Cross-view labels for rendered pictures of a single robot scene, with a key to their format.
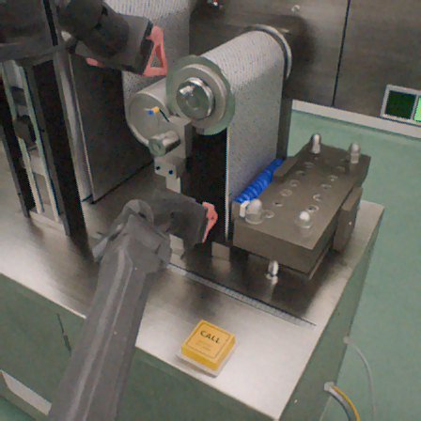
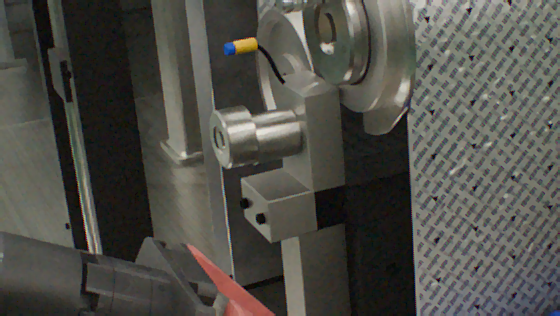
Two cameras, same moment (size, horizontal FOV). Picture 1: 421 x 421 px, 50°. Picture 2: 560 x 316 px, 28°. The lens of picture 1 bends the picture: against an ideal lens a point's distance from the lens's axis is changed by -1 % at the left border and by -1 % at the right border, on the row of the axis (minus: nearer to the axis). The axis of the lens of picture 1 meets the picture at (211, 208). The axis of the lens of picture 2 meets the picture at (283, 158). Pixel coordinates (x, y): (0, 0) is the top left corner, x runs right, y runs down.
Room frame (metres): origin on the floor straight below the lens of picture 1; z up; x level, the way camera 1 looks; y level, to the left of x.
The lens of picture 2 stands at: (0.20, -0.36, 1.44)
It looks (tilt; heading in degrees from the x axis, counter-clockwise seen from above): 22 degrees down; 38
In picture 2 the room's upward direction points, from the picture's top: 5 degrees counter-clockwise
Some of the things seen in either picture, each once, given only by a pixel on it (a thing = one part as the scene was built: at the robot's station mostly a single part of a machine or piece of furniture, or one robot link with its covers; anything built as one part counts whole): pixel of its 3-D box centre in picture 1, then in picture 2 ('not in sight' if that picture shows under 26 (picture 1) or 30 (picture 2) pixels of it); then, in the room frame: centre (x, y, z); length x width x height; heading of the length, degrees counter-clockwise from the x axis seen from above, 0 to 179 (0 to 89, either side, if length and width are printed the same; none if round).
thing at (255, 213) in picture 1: (255, 209); not in sight; (0.72, -0.08, 1.05); 0.04 x 0.04 x 0.04
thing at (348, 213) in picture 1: (349, 218); not in sight; (0.80, -0.30, 0.97); 0.10 x 0.03 x 0.11; 149
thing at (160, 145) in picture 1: (160, 145); (233, 137); (0.74, 0.09, 1.18); 0.04 x 0.02 x 0.04; 59
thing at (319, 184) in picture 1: (308, 196); not in sight; (0.84, -0.21, 1.00); 0.40 x 0.16 x 0.06; 149
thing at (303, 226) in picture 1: (303, 222); not in sight; (0.68, -0.17, 1.05); 0.04 x 0.04 x 0.04
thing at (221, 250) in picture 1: (250, 217); not in sight; (0.87, -0.09, 0.92); 0.28 x 0.04 x 0.04; 149
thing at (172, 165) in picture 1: (175, 193); (299, 287); (0.78, 0.07, 1.05); 0.06 x 0.05 x 0.31; 149
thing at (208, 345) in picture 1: (208, 344); not in sight; (0.51, 0.01, 0.91); 0.07 x 0.07 x 0.02; 59
